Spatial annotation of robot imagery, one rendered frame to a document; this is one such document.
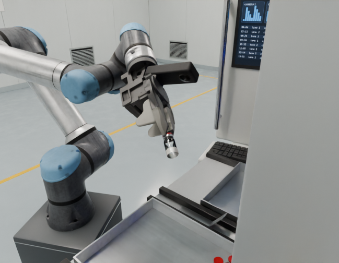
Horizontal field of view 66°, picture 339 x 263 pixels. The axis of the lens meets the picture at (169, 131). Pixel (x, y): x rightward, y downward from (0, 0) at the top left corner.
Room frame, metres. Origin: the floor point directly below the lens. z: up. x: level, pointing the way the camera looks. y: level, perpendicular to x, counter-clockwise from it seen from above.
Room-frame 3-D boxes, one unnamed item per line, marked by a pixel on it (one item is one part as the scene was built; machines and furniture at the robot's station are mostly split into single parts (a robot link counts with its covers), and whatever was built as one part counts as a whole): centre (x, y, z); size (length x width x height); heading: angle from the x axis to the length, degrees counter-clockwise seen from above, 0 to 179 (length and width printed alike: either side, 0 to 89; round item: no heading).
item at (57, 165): (0.68, 0.32, 0.96); 0.13 x 0.12 x 0.14; 156
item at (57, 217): (0.67, 0.33, 0.84); 0.15 x 0.15 x 0.10
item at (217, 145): (0.98, -0.37, 0.82); 0.40 x 0.14 x 0.02; 62
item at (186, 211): (0.55, -0.08, 0.91); 0.14 x 0.03 x 0.06; 51
